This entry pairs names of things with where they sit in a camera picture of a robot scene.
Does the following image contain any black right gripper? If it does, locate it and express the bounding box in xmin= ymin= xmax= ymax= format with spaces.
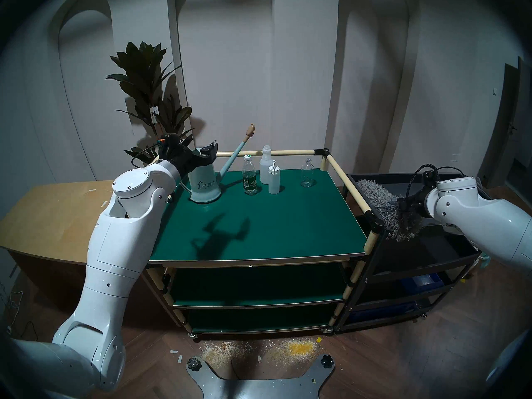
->
xmin=397 ymin=185 xmax=431 ymax=218

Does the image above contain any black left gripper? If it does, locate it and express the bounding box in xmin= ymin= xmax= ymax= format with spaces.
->
xmin=156 ymin=133 xmax=219 ymax=175

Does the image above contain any grey fluffy duster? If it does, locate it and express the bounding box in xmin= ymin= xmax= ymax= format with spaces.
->
xmin=357 ymin=179 xmax=424 ymax=242

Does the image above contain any green three-tier shelf cart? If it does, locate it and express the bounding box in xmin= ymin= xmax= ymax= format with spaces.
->
xmin=137 ymin=138 xmax=385 ymax=340

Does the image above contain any teal watering can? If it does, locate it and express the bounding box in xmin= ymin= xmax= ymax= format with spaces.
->
xmin=179 ymin=124 xmax=256 ymax=204

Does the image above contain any black utility cart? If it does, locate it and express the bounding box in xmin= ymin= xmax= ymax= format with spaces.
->
xmin=335 ymin=172 xmax=507 ymax=334

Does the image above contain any green label water bottle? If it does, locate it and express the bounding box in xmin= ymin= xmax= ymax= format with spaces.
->
xmin=243 ymin=155 xmax=258 ymax=196

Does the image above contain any white opaque plastic bottle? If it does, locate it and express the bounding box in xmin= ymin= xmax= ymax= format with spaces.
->
xmin=259 ymin=145 xmax=273 ymax=185

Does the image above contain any white pump dispenser bottle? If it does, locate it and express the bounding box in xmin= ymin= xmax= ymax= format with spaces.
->
xmin=268 ymin=160 xmax=281 ymax=195

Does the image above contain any blue storage box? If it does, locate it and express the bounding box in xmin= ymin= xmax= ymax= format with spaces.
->
xmin=401 ymin=273 xmax=443 ymax=291

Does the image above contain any dark green potted plant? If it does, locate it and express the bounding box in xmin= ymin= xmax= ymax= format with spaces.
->
xmin=105 ymin=42 xmax=195 ymax=176

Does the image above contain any clear empty glass bottle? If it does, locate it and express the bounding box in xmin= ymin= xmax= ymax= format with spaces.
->
xmin=300 ymin=158 xmax=315 ymax=188

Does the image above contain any dark brown door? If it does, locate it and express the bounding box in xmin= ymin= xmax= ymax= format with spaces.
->
xmin=478 ymin=57 xmax=532 ymax=189

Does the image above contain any light wooden curved table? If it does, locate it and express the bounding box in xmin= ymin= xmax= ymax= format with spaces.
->
xmin=0 ymin=178 xmax=167 ymax=270

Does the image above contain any spilled white yellow floor powder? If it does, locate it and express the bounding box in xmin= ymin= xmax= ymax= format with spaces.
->
xmin=201 ymin=338 xmax=320 ymax=363

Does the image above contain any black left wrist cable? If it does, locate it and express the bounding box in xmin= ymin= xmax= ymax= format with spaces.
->
xmin=132 ymin=146 xmax=162 ymax=169

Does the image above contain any grey metal robot base plate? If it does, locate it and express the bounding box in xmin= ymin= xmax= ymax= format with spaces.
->
xmin=186 ymin=355 xmax=335 ymax=399

